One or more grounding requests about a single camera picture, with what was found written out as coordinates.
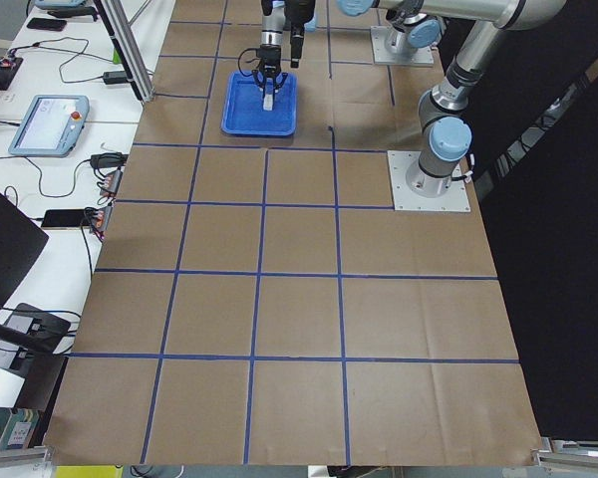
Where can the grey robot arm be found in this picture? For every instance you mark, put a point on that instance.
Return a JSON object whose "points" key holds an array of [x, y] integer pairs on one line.
{"points": [[399, 16], [447, 137]]}

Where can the blue plastic tray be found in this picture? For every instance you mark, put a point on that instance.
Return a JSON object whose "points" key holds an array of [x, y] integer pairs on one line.
{"points": [[243, 112]]}

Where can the black power adapter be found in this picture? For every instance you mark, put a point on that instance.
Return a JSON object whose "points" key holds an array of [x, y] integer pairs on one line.
{"points": [[114, 77]]}

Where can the teach pendant tablet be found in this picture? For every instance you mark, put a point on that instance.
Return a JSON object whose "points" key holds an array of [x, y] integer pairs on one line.
{"points": [[51, 126]]}

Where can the black smartphone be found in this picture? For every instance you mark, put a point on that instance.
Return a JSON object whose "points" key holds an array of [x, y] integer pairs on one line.
{"points": [[61, 219]]}

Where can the black monitor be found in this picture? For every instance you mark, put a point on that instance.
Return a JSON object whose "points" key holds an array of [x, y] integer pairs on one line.
{"points": [[21, 243]]}

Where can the black monitor stand base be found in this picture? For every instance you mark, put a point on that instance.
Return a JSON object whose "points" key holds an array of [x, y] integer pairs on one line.
{"points": [[34, 330]]}

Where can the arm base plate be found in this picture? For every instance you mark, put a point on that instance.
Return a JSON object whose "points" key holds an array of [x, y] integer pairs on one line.
{"points": [[392, 47], [415, 191]]}

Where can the aluminium frame post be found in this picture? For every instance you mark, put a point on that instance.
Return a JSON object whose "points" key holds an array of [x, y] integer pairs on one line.
{"points": [[125, 45]]}

